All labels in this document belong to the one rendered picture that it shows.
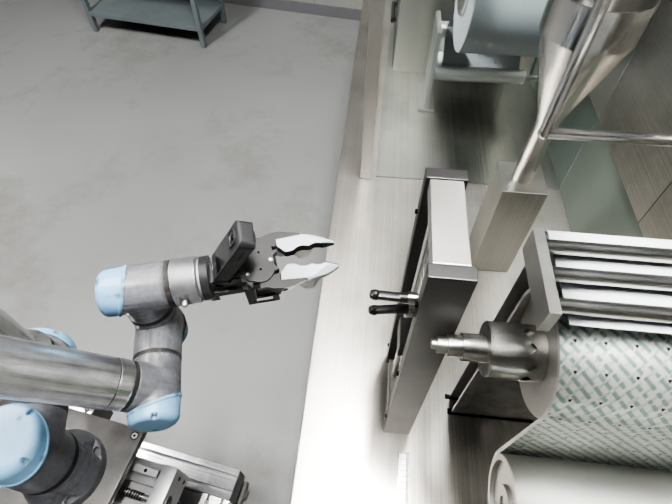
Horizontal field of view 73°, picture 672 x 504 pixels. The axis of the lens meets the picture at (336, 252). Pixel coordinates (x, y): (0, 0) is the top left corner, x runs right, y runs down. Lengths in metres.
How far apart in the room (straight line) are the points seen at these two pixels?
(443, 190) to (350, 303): 0.57
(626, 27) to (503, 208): 0.39
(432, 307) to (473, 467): 0.51
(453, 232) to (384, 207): 0.76
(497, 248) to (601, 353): 0.62
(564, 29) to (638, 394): 0.49
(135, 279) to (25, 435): 0.34
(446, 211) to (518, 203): 0.48
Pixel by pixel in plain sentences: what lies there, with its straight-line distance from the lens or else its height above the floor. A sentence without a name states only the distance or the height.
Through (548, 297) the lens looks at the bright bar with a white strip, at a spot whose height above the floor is 1.46.
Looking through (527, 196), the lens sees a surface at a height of 1.16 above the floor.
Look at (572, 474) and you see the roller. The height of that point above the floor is 1.23.
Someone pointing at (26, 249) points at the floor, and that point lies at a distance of 2.76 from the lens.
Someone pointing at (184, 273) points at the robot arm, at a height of 1.25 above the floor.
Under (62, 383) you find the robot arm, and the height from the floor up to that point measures 1.24.
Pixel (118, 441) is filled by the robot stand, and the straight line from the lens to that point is 1.13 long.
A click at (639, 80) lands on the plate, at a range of 1.16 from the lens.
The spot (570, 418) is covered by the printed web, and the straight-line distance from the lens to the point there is 0.55.
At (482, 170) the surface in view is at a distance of 1.33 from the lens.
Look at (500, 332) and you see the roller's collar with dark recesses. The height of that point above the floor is 1.37.
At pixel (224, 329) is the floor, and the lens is 2.10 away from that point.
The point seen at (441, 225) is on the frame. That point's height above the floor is 1.44.
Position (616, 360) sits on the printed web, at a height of 1.40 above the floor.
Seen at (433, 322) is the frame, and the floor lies 1.35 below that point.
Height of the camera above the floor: 1.82
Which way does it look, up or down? 53 degrees down
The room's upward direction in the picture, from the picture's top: straight up
